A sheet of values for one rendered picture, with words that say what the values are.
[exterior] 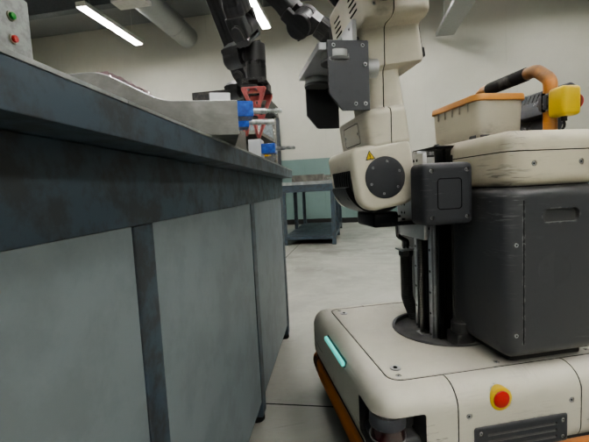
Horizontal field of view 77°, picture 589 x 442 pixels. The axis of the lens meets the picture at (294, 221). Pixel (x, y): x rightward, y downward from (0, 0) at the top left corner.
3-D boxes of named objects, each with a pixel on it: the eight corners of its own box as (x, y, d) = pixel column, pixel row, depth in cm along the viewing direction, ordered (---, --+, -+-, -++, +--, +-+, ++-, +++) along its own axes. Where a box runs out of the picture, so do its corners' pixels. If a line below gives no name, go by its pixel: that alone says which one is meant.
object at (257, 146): (296, 157, 110) (295, 139, 109) (294, 156, 105) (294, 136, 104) (252, 160, 111) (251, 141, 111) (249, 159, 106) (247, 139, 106)
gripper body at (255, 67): (241, 85, 103) (239, 57, 102) (250, 94, 113) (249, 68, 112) (265, 83, 102) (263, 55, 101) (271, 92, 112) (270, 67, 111)
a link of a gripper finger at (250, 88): (241, 115, 102) (239, 79, 101) (248, 119, 109) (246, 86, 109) (266, 113, 102) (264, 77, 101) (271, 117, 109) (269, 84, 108)
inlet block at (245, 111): (280, 127, 73) (279, 99, 72) (285, 123, 68) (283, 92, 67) (211, 128, 70) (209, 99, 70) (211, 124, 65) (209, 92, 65)
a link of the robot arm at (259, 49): (257, 35, 102) (268, 41, 107) (237, 41, 106) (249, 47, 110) (258, 61, 103) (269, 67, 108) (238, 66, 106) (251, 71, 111)
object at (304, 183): (343, 227, 649) (341, 174, 641) (337, 244, 462) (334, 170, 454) (303, 229, 661) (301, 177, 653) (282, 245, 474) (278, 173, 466)
